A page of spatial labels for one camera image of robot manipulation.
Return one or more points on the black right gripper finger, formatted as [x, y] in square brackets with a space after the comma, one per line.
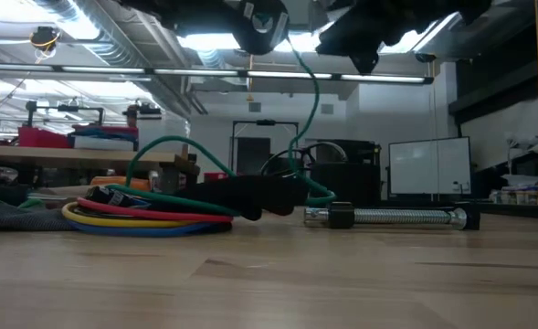
[364, 64]

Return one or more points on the green resistance band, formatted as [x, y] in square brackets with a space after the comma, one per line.
[314, 100]

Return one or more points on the black clamp with silver screw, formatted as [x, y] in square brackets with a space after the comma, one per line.
[401, 216]

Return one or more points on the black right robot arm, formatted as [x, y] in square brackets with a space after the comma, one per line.
[456, 9]

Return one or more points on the long ceiling light bar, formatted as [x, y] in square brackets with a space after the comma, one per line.
[195, 72]

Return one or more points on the black equipment cabinet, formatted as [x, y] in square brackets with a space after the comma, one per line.
[364, 153]

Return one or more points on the white whiteboard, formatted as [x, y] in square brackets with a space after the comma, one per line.
[428, 166]

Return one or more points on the white cabinet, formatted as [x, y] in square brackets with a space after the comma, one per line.
[159, 134]

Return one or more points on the small red box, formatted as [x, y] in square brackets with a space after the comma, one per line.
[214, 176]

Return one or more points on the white desk lamp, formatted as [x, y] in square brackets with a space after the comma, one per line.
[526, 144]

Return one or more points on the blue and red stacked items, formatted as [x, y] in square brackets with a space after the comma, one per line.
[108, 132]

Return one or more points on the white flat box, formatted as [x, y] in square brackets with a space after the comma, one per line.
[104, 143]

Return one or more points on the black resistance band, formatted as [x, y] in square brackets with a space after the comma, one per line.
[182, 208]

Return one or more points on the row of white bottles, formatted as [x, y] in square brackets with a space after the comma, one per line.
[510, 197]

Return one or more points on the blue and white item pile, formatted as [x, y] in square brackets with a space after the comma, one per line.
[529, 183]

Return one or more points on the red resistance band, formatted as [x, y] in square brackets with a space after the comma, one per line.
[159, 214]

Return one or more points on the orange flat object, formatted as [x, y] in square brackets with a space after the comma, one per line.
[113, 181]

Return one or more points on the wooden workbench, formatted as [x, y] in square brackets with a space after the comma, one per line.
[77, 157]

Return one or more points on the blue resistance band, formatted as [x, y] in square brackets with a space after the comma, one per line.
[150, 231]

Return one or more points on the red bin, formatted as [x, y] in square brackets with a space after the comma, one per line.
[42, 137]

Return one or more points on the yellow resistance band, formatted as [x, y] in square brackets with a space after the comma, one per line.
[113, 223]

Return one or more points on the grey cloth with green trim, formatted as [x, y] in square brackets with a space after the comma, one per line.
[17, 219]

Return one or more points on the grey wall vent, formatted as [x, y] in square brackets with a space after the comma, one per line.
[255, 107]
[327, 109]

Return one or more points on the black dome security camera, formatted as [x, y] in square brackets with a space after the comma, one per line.
[425, 58]

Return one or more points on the black rectangular stand frame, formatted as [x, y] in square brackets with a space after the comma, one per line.
[265, 122]

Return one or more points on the silver ceiling duct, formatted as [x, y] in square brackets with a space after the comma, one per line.
[159, 91]

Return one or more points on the small black camera device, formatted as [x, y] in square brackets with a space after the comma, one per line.
[150, 109]

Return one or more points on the black table edge rail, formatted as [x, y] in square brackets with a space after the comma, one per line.
[520, 210]

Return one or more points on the black rig frame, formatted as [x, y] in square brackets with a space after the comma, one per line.
[31, 114]

